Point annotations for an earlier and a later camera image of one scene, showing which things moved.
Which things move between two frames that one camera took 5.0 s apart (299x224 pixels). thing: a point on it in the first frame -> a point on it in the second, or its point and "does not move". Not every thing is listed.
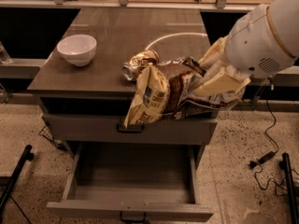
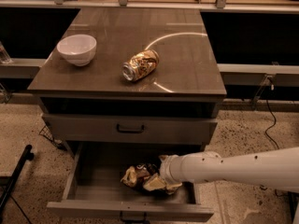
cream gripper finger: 220,81 -> 155,183
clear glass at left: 5,58 does not move
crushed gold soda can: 131,68 does not move
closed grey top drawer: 176,129 does not move
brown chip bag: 164,87 -> 135,175
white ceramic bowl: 78,49 does not move
